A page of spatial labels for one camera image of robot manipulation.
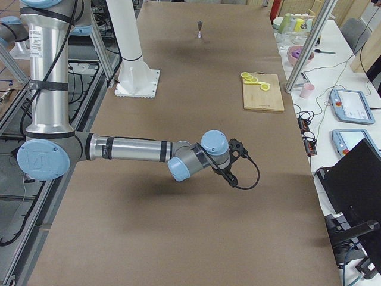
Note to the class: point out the steel double jigger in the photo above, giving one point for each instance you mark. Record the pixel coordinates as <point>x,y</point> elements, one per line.
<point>199,25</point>

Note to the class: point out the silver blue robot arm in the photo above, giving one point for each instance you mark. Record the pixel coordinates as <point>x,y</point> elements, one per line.
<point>52,146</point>

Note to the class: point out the pink plastic cup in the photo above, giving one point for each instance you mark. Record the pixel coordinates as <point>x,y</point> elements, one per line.
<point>307,90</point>

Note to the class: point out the green tall cup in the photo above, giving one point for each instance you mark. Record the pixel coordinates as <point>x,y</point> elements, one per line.
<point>285,22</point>

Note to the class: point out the yellow cup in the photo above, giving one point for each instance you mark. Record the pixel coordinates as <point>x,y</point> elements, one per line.
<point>298,25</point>

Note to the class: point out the wooden cutting board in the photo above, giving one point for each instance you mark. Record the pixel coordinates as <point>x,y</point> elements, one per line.
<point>256,99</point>

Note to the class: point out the yellow plastic knife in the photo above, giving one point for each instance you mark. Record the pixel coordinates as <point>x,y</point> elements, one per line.
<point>259,83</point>

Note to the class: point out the lemon slice by knife blade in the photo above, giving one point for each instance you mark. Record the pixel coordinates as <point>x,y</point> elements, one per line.
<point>265,87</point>

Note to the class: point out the pink bowl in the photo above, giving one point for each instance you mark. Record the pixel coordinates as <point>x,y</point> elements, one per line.
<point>292,60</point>

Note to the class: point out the purple cloth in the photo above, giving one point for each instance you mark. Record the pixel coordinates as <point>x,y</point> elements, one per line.
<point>296,53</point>

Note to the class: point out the near teach pendant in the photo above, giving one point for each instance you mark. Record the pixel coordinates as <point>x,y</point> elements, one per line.
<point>346,139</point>

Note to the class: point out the teach pendant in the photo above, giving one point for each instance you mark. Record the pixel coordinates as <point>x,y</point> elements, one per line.
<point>351,107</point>
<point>346,139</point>

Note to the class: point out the far teach pendant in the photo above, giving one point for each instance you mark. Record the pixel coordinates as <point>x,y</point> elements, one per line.
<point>351,107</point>

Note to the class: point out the black laptop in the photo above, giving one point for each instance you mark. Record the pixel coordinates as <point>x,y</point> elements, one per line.
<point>353,188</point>

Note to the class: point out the grey office chair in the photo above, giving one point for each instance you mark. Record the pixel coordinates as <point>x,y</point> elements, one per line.
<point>356,33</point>

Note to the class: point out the white camera pole base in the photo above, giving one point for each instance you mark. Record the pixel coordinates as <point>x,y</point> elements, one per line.
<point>135,78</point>

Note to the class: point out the lemon slice near handle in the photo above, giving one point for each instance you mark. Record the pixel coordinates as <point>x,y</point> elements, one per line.
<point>244,74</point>

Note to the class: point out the aluminium frame post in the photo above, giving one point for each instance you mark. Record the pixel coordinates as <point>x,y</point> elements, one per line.
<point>309,44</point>

